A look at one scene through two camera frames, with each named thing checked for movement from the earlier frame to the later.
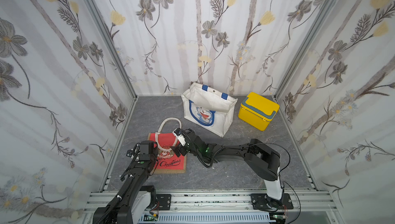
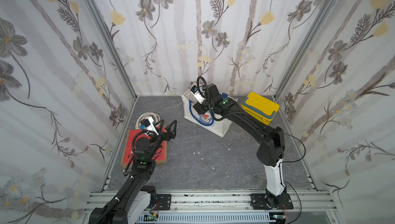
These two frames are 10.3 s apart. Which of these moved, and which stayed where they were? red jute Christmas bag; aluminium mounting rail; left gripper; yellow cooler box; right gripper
Moved: right gripper; left gripper; red jute Christmas bag
Stayed: aluminium mounting rail; yellow cooler box
